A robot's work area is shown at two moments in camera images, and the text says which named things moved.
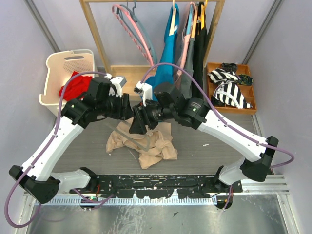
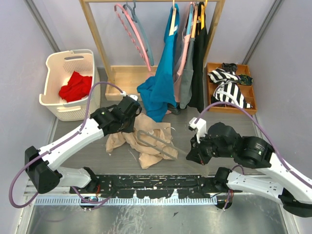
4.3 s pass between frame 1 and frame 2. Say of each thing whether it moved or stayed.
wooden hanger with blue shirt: stayed
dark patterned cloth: stayed
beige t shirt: stayed
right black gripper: moved
